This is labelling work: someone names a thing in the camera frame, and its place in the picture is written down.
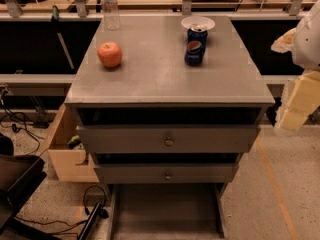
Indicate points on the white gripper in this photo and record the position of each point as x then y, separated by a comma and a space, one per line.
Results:
308, 42

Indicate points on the grey bottom drawer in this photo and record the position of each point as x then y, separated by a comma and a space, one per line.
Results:
166, 212

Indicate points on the grey drawer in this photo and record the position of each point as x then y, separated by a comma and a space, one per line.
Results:
215, 139
166, 173
166, 212

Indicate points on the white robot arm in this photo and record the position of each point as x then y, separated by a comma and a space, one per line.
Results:
306, 51

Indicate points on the grey drawer cabinet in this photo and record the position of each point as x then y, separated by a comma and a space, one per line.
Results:
153, 86

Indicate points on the grey top drawer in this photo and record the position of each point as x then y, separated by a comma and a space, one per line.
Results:
215, 139

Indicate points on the grey middle drawer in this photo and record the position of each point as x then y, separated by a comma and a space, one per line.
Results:
166, 173

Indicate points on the blue pepsi can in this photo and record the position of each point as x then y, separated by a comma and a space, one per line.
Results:
196, 44

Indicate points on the white bowl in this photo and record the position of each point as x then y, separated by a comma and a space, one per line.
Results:
205, 22

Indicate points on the red apple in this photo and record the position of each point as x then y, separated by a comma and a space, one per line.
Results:
109, 54

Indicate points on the clear plastic water bottle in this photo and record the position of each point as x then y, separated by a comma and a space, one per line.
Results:
110, 12

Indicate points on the green object in box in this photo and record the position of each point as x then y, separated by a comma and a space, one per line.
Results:
75, 143

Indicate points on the light wooden box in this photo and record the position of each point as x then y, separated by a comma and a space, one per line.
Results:
70, 165

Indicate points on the black bar on floor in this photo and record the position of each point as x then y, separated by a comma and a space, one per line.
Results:
94, 215

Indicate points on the black chair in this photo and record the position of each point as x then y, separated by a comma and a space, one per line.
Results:
20, 176

